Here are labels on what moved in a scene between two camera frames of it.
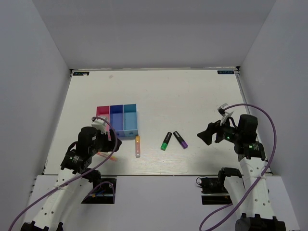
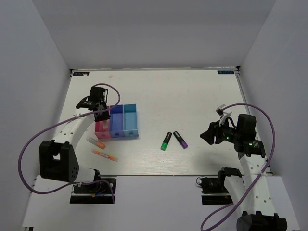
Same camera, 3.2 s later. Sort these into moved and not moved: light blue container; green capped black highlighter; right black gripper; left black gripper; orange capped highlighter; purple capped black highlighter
Moved: orange capped highlighter; left black gripper
Not moved: right black gripper; purple capped black highlighter; green capped black highlighter; light blue container
